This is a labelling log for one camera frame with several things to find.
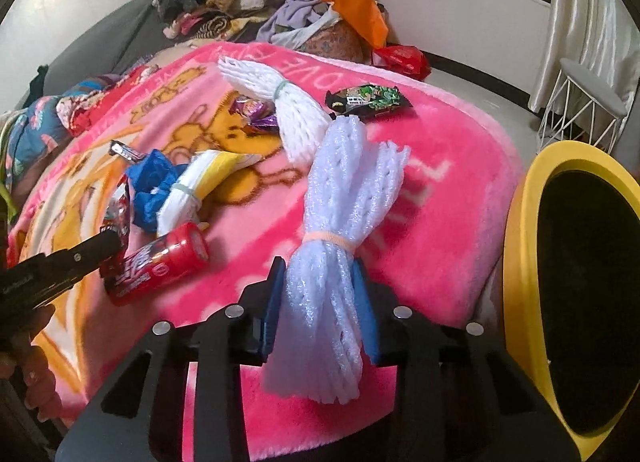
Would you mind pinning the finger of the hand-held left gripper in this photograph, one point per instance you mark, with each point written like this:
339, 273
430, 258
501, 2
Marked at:
90, 254

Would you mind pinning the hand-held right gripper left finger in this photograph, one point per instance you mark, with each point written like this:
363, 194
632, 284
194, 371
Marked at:
274, 312

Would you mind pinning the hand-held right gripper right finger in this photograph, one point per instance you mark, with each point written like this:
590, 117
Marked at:
367, 327

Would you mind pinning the red snack tube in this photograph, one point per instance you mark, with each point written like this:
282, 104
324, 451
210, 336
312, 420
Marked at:
160, 259

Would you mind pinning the white yellow foam net bundle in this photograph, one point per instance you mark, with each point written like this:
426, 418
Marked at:
200, 176

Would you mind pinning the white foam net bundle orange band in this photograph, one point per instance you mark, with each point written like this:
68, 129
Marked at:
345, 181

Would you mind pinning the yellow trash bin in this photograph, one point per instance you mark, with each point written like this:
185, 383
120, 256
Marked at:
522, 252

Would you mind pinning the purple snack wrapper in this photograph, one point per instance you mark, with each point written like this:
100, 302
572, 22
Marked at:
255, 111

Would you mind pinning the white foam net bundle green band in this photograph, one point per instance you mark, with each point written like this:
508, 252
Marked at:
295, 111

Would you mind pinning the green black snack wrapper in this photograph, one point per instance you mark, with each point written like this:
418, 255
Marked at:
370, 100

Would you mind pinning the person's left hand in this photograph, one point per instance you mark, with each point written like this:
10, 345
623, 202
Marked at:
42, 382

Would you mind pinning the red snack bag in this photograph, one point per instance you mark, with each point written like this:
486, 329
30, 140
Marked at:
117, 217

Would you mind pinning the blue foam net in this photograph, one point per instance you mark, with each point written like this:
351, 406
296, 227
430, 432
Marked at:
150, 187

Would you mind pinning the small red candy wrapper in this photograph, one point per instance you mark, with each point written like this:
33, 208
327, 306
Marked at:
126, 150

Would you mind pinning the blue floral cloth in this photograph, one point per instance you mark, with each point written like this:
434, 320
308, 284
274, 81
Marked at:
35, 126

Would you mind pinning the red printed cloth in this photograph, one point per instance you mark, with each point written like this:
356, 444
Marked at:
107, 101

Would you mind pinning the pink printed blanket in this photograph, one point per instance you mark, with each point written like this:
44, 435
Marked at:
425, 181

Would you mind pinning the grey bed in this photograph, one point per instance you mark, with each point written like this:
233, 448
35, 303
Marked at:
100, 36

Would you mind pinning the red shopping bag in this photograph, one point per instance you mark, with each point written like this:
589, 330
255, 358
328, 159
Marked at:
402, 59

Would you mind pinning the patterned laundry basket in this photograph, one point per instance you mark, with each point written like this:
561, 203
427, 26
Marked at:
335, 41

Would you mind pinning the lavender cloth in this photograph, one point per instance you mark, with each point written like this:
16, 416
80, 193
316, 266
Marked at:
295, 11

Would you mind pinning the orange bag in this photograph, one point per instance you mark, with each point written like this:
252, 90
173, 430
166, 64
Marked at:
360, 11

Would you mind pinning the white curtain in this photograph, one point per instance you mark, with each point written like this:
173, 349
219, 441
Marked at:
580, 6

